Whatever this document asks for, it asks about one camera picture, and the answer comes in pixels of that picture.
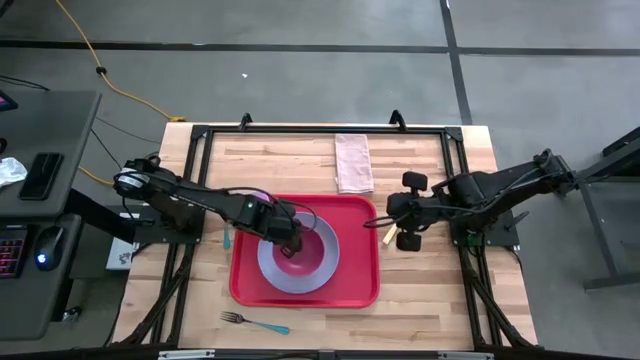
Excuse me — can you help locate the white printed box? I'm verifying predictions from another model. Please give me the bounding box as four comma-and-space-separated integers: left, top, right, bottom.
105, 237, 137, 271

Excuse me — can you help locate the black computer mouse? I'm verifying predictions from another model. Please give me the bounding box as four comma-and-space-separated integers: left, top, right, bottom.
33, 225, 66, 273

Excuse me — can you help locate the lilac plastic plate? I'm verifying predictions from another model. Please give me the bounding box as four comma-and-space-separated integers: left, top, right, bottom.
256, 212, 341, 295

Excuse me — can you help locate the fork with teal handle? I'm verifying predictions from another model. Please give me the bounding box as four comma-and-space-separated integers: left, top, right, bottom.
219, 310, 291, 336

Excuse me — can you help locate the crumpled white tissue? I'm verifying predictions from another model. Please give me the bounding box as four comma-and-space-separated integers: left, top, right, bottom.
0, 157, 29, 189

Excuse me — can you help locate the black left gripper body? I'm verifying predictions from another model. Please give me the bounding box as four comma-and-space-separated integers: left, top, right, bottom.
257, 199, 305, 251

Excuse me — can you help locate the dark device with pink screen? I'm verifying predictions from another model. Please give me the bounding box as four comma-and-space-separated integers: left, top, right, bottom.
0, 89, 20, 113

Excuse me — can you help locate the beige cloth napkin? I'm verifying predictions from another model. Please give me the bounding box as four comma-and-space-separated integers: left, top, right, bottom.
333, 132, 375, 195

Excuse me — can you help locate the black slanted post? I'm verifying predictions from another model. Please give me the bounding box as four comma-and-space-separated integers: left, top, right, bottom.
64, 188, 137, 246

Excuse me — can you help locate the yellow cable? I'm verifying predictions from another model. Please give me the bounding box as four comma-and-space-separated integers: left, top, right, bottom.
55, 0, 186, 187

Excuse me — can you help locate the silver metal bracket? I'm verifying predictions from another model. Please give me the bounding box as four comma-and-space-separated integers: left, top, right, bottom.
158, 349, 216, 360
439, 351, 495, 360

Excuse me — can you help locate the magenta plastic bowl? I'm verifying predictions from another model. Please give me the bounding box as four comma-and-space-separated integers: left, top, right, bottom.
272, 224, 326, 279

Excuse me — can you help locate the grey metal stand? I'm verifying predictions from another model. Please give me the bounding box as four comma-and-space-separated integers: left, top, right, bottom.
574, 127, 640, 291

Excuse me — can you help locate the red plastic tray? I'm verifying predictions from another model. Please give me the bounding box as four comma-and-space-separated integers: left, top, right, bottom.
228, 193, 381, 309

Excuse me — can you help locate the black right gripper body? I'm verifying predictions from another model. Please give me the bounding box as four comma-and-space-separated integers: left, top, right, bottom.
387, 170, 444, 253

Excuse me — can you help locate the black smartphone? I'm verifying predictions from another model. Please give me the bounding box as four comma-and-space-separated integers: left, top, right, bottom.
18, 152, 65, 201

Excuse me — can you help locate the backlit black keyboard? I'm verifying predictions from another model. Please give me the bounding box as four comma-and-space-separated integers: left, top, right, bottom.
0, 224, 29, 280

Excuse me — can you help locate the grey side desk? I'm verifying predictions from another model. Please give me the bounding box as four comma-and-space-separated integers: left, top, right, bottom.
0, 89, 103, 342

